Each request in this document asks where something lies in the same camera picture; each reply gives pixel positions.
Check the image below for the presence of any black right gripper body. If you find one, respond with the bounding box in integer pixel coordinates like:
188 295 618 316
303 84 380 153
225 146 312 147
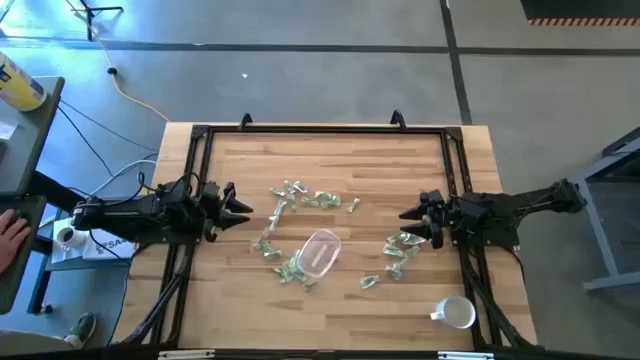
421 189 452 250

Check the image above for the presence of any white ceramic mug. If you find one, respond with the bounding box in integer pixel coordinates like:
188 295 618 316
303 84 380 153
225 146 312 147
429 295 477 330

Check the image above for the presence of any white cable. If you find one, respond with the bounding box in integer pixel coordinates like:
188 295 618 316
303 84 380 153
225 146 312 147
89 158 160 197

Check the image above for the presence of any hazard striped black mat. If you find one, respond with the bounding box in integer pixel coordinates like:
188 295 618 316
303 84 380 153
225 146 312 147
519 0 640 28

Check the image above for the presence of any grey side table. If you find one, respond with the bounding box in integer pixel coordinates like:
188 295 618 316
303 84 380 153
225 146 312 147
0 75 67 197

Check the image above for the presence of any silver metal bracket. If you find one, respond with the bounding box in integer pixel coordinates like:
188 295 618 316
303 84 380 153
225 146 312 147
437 351 497 360
158 349 217 360

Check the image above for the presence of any white tape roll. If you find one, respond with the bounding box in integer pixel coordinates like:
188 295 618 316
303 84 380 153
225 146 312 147
55 227 89 252

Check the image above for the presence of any clear plastic container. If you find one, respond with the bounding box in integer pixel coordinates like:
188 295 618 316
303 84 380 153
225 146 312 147
298 228 343 280

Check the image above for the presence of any black tripod stand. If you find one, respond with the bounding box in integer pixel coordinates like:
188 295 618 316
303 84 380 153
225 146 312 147
74 0 125 42

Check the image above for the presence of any person's hand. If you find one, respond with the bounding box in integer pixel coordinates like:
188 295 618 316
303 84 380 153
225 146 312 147
0 208 33 276

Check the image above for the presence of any blue low stool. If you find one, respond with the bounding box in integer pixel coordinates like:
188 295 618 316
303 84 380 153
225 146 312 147
27 209 137 315

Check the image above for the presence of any black metal rig frame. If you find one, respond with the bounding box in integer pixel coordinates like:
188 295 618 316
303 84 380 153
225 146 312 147
118 109 539 352

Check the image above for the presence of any person's shoe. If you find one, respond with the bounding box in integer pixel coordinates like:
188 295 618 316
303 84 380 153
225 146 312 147
64 312 98 349

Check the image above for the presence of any person's leg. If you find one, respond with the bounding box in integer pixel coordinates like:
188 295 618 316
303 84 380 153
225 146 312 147
0 329 76 358

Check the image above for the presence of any grey metal cart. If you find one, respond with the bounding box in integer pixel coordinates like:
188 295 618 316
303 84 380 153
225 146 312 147
568 126 640 292

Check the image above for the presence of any white printed paper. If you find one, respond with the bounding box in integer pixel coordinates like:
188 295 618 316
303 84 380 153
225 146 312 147
82 228 139 262

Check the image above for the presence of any yellow blue wipes canister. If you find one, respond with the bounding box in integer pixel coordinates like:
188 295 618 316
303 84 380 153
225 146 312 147
0 49 48 112

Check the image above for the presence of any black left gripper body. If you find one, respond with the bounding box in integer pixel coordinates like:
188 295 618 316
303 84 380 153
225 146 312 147
198 179 226 244

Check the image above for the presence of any black floor cable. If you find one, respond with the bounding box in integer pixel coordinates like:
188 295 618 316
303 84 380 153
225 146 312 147
56 106 117 177
57 98 160 154

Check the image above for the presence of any yellow floor cable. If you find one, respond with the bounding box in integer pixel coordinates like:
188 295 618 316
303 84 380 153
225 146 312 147
64 0 172 123

